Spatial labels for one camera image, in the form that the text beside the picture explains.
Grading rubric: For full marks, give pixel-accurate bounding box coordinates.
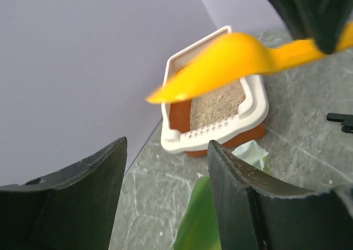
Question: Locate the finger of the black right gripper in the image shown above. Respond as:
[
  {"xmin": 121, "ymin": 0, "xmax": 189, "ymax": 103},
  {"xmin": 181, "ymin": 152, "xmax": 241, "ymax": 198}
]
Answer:
[{"xmin": 268, "ymin": 0, "xmax": 352, "ymax": 54}]

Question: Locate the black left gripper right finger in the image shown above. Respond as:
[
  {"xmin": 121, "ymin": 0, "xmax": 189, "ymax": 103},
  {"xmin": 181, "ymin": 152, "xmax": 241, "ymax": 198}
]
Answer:
[{"xmin": 207, "ymin": 140, "xmax": 352, "ymax": 249}]

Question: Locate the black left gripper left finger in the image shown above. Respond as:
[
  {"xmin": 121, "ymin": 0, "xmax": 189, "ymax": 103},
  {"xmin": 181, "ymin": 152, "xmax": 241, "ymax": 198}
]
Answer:
[{"xmin": 1, "ymin": 137, "xmax": 127, "ymax": 249}]

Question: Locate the green litter bag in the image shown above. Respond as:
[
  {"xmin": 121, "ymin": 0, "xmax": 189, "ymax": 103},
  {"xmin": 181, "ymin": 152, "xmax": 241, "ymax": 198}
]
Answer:
[{"xmin": 170, "ymin": 139, "xmax": 272, "ymax": 250}]

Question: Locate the yellow plastic scoop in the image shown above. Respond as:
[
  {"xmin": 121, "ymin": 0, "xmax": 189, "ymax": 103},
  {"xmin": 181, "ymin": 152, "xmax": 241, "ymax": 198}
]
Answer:
[{"xmin": 145, "ymin": 22, "xmax": 353, "ymax": 104}]

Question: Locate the black bag clip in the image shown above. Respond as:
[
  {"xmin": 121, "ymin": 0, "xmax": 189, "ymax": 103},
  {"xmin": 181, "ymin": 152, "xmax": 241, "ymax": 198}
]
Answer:
[{"xmin": 326, "ymin": 113, "xmax": 353, "ymax": 133}]

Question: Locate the white orange litter box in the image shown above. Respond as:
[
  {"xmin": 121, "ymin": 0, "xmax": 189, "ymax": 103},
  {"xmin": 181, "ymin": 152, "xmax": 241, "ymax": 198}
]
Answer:
[{"xmin": 161, "ymin": 25, "xmax": 270, "ymax": 158}]

